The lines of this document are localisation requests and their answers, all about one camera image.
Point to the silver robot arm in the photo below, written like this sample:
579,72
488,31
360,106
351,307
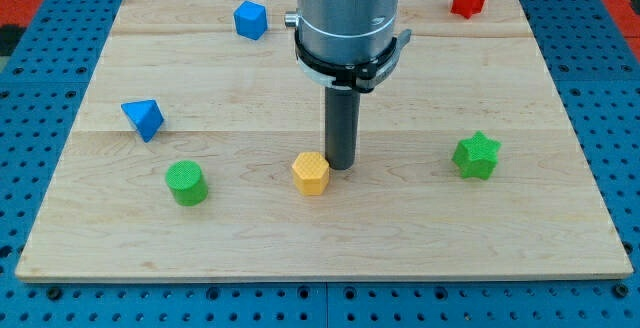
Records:
347,44

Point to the blue cube block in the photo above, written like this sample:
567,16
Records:
250,20

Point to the green star block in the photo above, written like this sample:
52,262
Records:
477,156

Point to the yellow hexagon block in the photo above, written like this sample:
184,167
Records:
310,172

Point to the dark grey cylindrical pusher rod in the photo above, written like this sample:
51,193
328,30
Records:
341,126

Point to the green cylinder block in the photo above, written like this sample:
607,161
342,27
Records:
186,182

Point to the light wooden board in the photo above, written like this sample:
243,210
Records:
243,110

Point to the blue triangular prism block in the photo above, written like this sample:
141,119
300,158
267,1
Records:
145,116

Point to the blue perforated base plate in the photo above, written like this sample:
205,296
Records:
49,49

